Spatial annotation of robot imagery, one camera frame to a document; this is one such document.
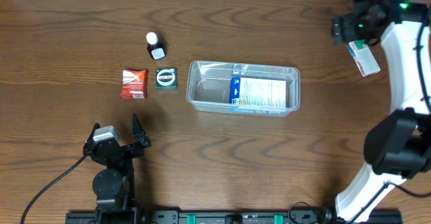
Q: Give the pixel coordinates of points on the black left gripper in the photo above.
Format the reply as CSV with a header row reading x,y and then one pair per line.
x,y
120,149

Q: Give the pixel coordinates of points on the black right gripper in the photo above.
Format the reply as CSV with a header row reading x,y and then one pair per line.
x,y
341,27

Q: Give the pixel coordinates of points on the white green medicine box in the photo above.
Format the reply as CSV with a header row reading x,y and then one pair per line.
x,y
363,58

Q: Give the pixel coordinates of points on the clear plastic container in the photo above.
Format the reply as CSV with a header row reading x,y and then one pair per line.
x,y
208,86

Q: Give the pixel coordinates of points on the blue fever patch box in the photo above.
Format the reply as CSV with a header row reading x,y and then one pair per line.
x,y
258,93

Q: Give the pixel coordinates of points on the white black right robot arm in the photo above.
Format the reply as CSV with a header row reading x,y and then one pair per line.
x,y
397,148

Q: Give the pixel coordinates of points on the red Panadol box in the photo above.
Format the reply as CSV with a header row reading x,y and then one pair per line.
x,y
134,85

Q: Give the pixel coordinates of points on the green Zam-Buk box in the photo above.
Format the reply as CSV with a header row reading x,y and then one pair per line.
x,y
166,78

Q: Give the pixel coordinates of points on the dark syrup bottle white cap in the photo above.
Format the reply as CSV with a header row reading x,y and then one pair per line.
x,y
154,46

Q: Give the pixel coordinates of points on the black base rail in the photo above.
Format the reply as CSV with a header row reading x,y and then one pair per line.
x,y
175,217

